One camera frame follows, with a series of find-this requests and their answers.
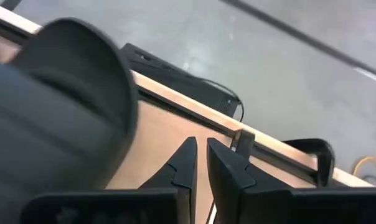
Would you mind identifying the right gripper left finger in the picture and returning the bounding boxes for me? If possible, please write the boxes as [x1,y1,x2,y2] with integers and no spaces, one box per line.
[138,136,199,224]

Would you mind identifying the black table clamp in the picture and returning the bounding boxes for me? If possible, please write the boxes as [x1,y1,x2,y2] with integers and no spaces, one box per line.
[282,138,336,188]

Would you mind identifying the yellow cable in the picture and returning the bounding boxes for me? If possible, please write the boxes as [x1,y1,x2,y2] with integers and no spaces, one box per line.
[352,156,376,188]

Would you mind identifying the wooden shelf black metal legs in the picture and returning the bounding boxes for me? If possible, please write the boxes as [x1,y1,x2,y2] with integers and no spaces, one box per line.
[0,32,256,224]

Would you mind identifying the thin black cable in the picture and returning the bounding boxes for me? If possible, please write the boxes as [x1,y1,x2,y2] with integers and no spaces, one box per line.
[187,76,246,123]

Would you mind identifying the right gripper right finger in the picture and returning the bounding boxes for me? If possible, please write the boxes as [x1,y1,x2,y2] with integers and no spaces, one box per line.
[206,138,293,224]

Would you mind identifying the black slide sandal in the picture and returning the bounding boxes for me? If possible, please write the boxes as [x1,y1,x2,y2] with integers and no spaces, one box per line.
[0,17,140,224]

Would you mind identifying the black vented box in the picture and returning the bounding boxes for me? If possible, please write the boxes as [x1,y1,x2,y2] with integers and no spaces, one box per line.
[120,42,242,119]

